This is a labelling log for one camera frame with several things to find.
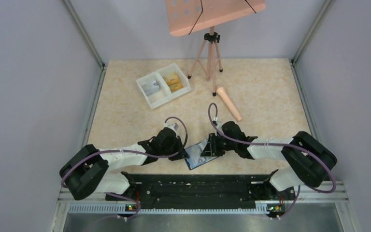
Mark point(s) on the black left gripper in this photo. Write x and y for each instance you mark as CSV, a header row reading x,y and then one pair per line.
x,y
178,141

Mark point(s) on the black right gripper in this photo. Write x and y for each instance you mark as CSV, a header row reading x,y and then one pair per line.
x,y
211,149

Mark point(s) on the blue leather card holder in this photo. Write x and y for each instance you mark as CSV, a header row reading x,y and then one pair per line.
x,y
195,158

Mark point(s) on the yellow card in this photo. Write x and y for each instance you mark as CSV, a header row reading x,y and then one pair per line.
x,y
171,79
175,87

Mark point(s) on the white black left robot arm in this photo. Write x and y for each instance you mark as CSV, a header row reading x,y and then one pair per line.
x,y
91,170

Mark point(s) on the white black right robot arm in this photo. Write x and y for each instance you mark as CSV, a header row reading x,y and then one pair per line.
x,y
310,163

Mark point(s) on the silver card in tray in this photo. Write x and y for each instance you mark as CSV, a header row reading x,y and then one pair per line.
x,y
151,87

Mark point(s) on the yellow card in tray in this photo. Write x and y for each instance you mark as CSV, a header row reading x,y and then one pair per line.
x,y
171,79

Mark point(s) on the pink cylindrical tube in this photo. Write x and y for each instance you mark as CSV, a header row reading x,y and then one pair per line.
x,y
228,102

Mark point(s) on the white two-compartment plastic tray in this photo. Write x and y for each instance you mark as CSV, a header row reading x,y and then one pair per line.
x,y
164,95

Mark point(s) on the pink tripod music stand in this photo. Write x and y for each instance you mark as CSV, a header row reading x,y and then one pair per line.
x,y
188,16

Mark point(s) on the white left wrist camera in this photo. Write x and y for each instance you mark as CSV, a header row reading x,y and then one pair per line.
x,y
172,126

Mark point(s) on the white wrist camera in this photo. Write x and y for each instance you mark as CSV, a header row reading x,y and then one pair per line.
x,y
172,126
216,122

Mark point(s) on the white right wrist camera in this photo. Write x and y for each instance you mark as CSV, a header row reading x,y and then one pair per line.
x,y
216,122

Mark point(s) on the aluminium frame rail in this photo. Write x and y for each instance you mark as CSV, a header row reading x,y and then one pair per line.
x,y
308,206

